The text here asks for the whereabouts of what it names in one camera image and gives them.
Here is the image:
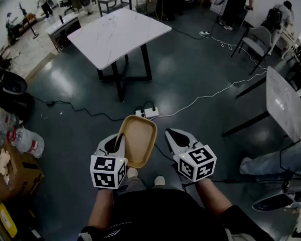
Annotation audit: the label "red label plastic bottle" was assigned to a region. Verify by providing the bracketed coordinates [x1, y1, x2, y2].
[7, 127, 45, 159]

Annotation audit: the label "black stanchion post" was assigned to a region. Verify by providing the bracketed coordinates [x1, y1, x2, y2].
[26, 18, 40, 40]

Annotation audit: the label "white top cabinet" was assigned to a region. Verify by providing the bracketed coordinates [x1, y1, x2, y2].
[45, 14, 81, 53]

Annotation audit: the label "person's right forearm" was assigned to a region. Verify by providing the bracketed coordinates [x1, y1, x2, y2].
[195, 177, 233, 220]

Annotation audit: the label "clear plastic lid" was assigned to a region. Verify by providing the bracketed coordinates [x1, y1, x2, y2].
[107, 14, 119, 27]

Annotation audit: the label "pile of clear plastic bottles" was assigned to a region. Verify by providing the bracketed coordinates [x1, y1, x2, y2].
[0, 107, 18, 148]

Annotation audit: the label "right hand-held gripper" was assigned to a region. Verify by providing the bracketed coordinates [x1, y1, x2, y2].
[164, 128, 218, 183]

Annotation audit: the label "white marble table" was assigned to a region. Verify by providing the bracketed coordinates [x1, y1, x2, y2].
[67, 8, 172, 102]

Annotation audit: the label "long white cable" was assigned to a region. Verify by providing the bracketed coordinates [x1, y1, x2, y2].
[150, 70, 268, 119]

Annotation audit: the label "person's left forearm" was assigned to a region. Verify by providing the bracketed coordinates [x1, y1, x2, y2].
[87, 187, 115, 232]

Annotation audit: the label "grey padded chair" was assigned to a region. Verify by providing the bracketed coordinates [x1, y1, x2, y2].
[230, 26, 273, 75]

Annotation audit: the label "black office chair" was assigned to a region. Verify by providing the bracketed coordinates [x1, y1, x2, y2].
[64, 0, 77, 15]

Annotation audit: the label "crumpled white paper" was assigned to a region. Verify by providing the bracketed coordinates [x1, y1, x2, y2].
[0, 148, 11, 176]

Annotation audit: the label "black floor cable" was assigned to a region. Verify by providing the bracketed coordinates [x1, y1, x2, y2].
[31, 96, 138, 122]

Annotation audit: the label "looped white cable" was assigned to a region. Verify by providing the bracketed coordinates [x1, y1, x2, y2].
[210, 35, 266, 71]

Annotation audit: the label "yellow packet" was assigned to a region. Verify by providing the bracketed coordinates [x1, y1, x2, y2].
[0, 202, 18, 238]

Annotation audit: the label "grey marble table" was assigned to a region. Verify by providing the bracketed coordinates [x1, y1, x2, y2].
[222, 66, 301, 143]

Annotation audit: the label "person's black shirt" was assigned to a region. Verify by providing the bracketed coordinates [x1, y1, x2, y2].
[77, 188, 275, 241]

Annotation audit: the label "tan plastic tray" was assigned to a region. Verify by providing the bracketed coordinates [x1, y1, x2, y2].
[114, 114, 158, 169]

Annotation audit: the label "black frame chair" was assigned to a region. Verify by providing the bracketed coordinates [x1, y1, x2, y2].
[285, 56, 301, 105]

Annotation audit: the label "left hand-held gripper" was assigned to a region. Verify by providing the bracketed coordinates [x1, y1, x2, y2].
[90, 133, 128, 190]

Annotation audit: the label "person's grey trousers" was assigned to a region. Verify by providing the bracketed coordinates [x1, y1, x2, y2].
[120, 176, 166, 194]

